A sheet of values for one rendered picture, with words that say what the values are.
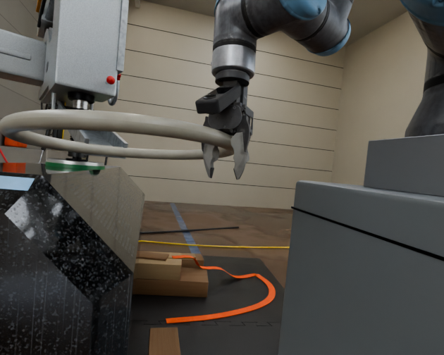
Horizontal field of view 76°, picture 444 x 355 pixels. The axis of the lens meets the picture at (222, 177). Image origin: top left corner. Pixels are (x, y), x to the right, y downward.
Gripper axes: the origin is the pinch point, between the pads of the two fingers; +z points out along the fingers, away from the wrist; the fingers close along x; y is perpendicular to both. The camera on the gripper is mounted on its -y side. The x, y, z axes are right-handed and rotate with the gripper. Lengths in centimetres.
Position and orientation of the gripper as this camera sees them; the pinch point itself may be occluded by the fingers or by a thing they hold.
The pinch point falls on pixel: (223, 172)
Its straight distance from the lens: 56.7
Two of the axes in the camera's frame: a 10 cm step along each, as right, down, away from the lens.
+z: -0.6, 10.0, -0.1
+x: -9.2, -0.5, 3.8
